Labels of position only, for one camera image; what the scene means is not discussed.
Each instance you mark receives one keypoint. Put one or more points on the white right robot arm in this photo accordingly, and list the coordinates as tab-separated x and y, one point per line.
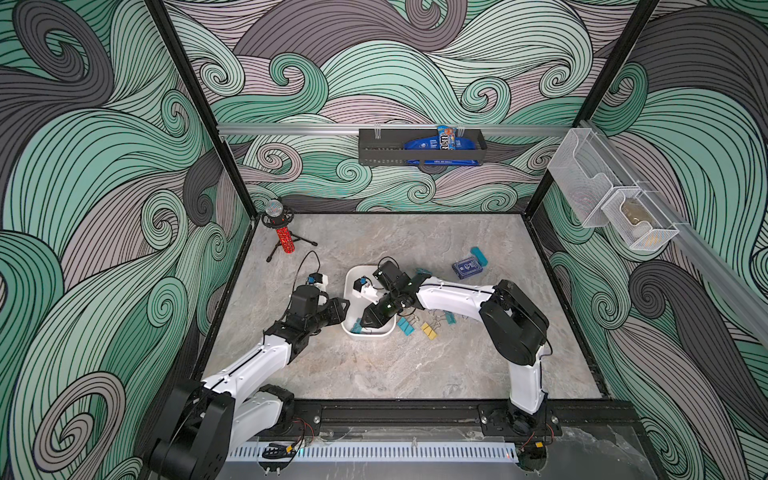
515	325

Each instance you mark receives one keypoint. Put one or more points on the clear plastic wall bin large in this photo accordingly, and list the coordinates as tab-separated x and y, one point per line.
587	171

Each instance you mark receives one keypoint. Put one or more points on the clear plastic wall bin small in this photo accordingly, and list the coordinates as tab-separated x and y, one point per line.
638	220

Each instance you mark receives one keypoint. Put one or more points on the aluminium rail back wall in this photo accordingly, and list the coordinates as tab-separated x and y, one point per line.
346	129

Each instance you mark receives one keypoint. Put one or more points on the black vertical frame post right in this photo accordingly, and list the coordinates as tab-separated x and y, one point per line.
617	56

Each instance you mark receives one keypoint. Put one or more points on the blue snack packet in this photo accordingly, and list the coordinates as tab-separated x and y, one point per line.
446	137

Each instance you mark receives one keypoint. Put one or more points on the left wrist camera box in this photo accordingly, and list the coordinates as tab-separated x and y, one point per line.
318	280

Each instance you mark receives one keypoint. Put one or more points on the yellow binder clip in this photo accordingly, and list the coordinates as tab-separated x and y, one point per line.
429	331

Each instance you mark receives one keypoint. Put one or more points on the black vertical frame post left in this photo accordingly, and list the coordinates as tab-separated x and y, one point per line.
174	47

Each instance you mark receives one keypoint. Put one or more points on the white slotted cable duct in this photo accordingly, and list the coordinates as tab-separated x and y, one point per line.
408	451

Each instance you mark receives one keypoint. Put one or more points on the aluminium rail right wall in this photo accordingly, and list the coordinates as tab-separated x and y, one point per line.
742	300

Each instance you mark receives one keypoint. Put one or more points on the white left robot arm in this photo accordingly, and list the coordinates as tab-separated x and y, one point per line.
202	421

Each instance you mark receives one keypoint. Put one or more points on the aluminium rail wall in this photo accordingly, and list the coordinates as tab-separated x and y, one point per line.
346	129
742	300

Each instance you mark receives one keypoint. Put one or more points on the white plastic storage tray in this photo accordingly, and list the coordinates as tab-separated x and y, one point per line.
357	305

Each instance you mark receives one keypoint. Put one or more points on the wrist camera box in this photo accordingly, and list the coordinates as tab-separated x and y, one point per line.
363	288
318	280

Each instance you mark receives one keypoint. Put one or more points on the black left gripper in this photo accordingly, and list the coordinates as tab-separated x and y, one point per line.
336	315

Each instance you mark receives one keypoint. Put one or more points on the black vertical frame post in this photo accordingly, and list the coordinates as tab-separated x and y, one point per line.
174	47
617	56

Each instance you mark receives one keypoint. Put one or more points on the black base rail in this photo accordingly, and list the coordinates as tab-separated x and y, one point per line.
494	417

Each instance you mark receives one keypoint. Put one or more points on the teal small box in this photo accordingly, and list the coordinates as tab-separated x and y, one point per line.
478	254

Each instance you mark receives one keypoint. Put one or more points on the black wall shelf basket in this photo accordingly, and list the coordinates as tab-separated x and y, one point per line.
406	147

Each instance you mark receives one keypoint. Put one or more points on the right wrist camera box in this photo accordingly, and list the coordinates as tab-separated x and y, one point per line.
363	288

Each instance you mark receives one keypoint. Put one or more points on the red sequin microphone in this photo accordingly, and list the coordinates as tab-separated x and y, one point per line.
278	217

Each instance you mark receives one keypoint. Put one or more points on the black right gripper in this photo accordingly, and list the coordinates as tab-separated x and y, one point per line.
387	301

